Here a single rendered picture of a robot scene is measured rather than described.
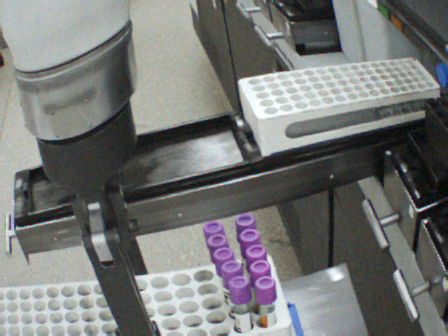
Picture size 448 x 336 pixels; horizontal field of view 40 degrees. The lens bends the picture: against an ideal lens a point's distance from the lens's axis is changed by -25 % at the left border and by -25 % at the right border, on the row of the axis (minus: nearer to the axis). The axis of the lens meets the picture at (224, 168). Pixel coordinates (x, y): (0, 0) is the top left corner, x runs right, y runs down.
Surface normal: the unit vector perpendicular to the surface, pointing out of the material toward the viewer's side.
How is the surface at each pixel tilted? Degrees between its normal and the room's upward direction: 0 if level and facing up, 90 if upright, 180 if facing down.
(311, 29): 90
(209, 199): 90
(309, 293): 0
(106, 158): 90
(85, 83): 90
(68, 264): 0
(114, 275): 74
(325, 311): 0
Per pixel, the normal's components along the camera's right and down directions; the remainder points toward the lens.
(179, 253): -0.13, -0.80
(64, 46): 0.26, 0.69
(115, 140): 0.76, 0.29
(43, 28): 0.00, 0.66
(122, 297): 0.14, 0.32
